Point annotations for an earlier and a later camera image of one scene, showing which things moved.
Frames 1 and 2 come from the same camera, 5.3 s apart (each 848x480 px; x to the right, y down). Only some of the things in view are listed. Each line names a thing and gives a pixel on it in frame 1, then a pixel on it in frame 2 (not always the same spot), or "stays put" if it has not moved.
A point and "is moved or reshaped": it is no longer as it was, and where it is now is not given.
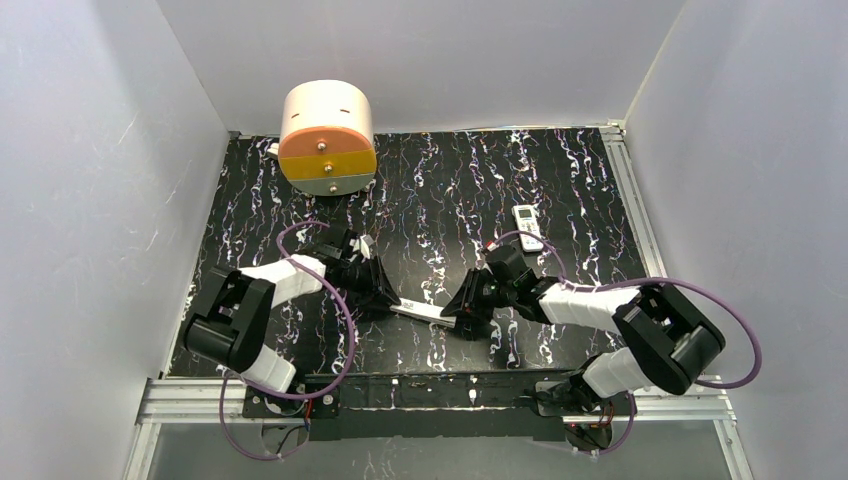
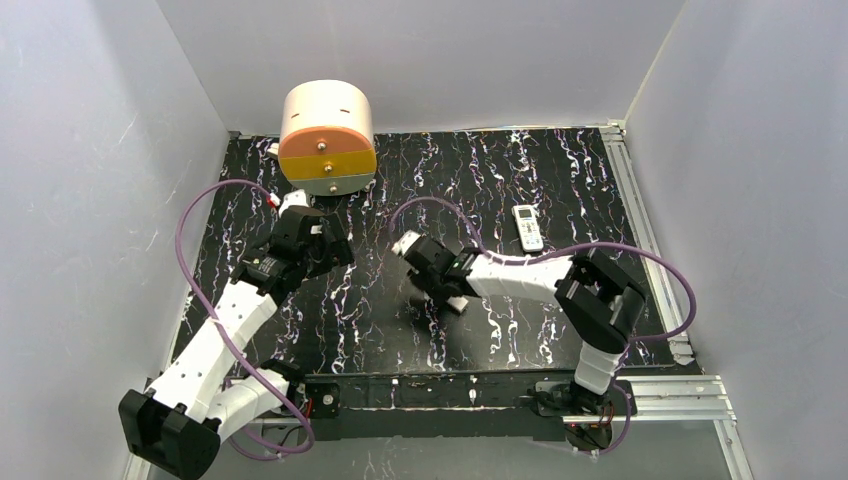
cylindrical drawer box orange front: (326, 143) stays put
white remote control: (526, 220) stays put
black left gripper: (365, 276) → (329, 244)
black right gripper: (477, 295) → (428, 266)
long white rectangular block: (423, 311) is moved or reshaped
